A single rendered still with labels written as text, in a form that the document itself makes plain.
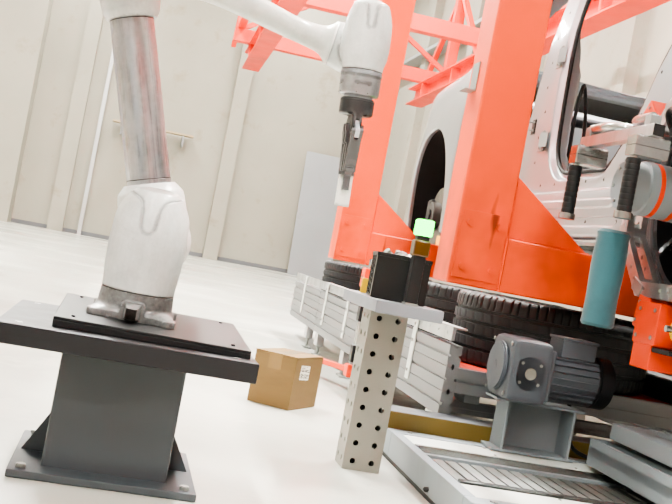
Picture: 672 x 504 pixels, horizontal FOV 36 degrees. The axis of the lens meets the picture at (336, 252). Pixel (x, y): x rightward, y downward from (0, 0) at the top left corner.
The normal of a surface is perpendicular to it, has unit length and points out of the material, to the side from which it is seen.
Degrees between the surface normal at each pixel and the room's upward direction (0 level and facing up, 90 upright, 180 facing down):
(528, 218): 90
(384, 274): 90
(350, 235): 90
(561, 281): 90
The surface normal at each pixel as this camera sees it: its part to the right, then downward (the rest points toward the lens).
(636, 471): -0.97, -0.18
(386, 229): 0.18, 0.03
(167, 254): 0.63, 0.13
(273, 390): -0.39, -0.08
